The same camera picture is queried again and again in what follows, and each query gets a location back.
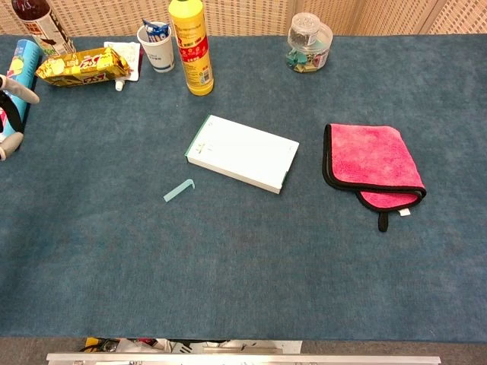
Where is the white spout pouch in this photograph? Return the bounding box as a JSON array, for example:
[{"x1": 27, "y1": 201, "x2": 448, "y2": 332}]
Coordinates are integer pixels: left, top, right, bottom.
[{"x1": 103, "y1": 40, "x2": 142, "y2": 92}]

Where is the clear jar of binder clips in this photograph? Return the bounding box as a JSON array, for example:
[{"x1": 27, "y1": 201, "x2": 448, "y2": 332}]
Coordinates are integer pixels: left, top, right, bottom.
[{"x1": 285, "y1": 12, "x2": 334, "y2": 75}]

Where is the blue snack packet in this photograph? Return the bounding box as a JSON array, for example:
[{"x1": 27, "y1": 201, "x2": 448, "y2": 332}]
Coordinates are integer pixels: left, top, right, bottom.
[{"x1": 142, "y1": 17, "x2": 170, "y2": 43}]

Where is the yellow plastic bottle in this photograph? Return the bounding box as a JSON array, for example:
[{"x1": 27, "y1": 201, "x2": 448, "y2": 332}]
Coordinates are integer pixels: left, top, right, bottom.
[{"x1": 168, "y1": 0, "x2": 215, "y2": 97}]

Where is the white paper cup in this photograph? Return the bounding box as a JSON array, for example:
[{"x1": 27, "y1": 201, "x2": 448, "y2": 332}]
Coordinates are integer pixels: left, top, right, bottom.
[{"x1": 136, "y1": 21, "x2": 176, "y2": 73}]

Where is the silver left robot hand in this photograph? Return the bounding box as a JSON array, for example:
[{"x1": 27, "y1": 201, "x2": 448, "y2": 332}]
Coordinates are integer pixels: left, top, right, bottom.
[{"x1": 0, "y1": 74, "x2": 40, "y2": 161}]

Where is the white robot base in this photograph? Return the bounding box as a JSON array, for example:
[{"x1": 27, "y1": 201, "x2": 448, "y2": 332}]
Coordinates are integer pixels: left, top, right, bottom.
[{"x1": 117, "y1": 337, "x2": 304, "y2": 354}]

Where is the blue felt table mat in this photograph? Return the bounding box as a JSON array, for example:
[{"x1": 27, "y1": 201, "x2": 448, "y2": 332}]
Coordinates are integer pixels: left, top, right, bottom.
[{"x1": 0, "y1": 33, "x2": 487, "y2": 343}]

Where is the white cardboard box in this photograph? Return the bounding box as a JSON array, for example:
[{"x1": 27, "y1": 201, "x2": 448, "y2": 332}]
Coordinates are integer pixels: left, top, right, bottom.
[{"x1": 185, "y1": 114, "x2": 301, "y2": 195}]

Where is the aluminium profile rail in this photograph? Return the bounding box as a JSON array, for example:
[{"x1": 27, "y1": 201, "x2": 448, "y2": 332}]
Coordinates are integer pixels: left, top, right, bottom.
[{"x1": 46, "y1": 352, "x2": 442, "y2": 365}]

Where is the dark labelled drink bottle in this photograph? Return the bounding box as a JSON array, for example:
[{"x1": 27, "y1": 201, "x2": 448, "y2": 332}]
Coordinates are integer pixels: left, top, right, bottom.
[{"x1": 11, "y1": 0, "x2": 77, "y2": 56}]

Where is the gold biscuit package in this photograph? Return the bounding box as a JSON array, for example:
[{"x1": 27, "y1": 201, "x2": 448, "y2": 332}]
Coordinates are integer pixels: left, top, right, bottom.
[{"x1": 36, "y1": 47, "x2": 132, "y2": 88}]

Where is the woven rattan screen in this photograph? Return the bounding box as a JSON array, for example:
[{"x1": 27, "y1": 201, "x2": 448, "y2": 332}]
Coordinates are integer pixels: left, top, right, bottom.
[{"x1": 0, "y1": 0, "x2": 487, "y2": 37}]

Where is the pink black-edged microfibre cloth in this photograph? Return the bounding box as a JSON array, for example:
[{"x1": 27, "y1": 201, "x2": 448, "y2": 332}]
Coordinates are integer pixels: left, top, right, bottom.
[{"x1": 322, "y1": 123, "x2": 428, "y2": 233}]

